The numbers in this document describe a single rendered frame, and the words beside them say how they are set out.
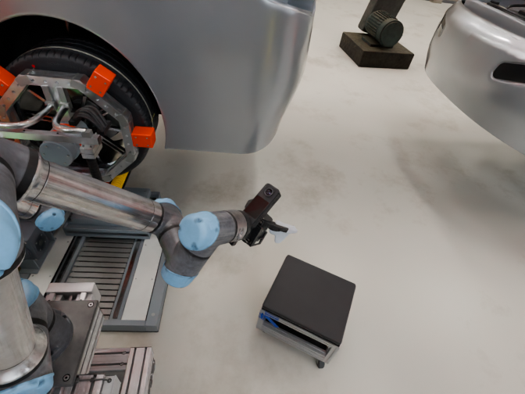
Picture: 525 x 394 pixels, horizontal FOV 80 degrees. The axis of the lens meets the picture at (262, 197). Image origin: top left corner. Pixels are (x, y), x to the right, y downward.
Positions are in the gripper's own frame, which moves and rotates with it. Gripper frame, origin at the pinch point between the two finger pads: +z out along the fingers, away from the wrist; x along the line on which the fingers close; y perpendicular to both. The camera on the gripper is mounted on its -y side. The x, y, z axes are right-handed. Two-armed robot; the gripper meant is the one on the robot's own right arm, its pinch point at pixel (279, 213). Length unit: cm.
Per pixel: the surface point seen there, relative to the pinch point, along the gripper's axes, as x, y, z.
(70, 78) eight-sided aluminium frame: -101, 6, -13
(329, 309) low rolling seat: 23, 45, 64
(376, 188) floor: -15, -1, 209
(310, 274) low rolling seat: 4, 41, 72
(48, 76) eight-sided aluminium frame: -107, 10, -18
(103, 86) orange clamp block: -92, 3, -5
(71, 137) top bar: -83, 24, -15
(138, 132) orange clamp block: -85, 17, 13
